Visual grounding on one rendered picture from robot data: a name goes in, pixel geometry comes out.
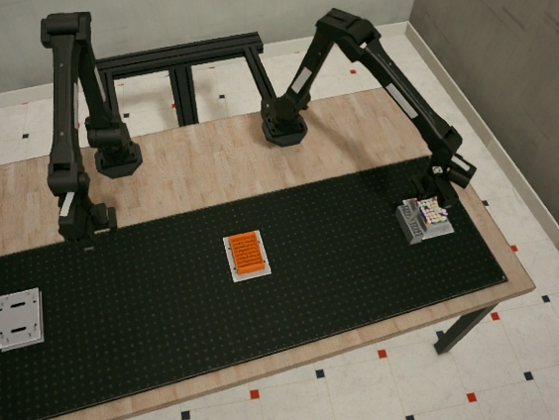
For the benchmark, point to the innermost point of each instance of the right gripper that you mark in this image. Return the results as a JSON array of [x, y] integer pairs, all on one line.
[[101, 208]]

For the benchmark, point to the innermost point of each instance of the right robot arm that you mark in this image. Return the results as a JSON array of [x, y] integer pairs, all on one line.
[[74, 57]]

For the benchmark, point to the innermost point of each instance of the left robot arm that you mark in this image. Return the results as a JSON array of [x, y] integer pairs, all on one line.
[[432, 128]]

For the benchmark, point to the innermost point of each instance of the orange tube rack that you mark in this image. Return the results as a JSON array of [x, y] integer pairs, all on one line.
[[246, 252]]

